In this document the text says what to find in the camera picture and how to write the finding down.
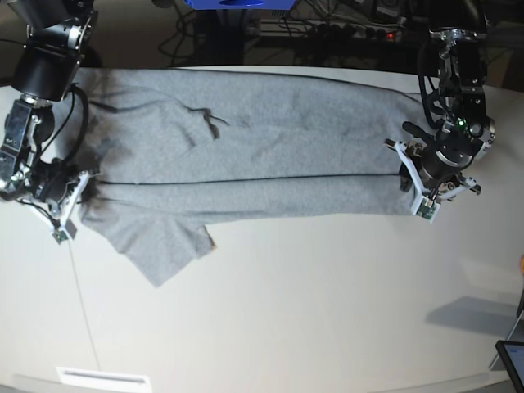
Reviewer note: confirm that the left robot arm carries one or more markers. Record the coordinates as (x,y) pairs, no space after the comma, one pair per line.
(451,76)

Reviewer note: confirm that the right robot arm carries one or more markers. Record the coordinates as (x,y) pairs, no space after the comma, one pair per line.
(58,34)

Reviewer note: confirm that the tablet with black frame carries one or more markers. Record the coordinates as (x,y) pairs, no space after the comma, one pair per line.
(511,354)

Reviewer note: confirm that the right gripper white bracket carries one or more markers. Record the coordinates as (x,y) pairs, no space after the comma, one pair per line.
(56,215)

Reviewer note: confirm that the grey T-shirt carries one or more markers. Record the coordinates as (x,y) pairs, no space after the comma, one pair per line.
(183,149)

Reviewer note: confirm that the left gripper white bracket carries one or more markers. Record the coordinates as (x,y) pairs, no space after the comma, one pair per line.
(428,192)

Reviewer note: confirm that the white label strip on table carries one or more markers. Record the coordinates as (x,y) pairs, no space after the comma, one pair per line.
(97,380)

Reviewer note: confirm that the power strip with red light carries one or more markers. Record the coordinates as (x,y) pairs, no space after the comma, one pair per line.
(368,32)

